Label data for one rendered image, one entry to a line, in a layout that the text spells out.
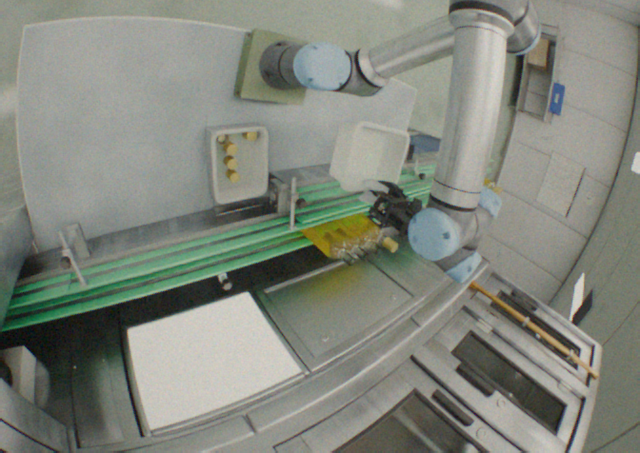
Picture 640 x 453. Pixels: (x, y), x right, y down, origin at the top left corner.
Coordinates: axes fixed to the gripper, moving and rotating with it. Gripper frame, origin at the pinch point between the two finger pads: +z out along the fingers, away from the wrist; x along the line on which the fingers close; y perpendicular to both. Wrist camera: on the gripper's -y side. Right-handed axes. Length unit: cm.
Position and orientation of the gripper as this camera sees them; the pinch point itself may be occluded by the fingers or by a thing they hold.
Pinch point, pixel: (367, 184)
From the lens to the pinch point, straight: 71.1
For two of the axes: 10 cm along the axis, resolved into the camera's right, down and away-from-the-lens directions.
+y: -8.0, 1.2, -5.9
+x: -2.5, 8.3, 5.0
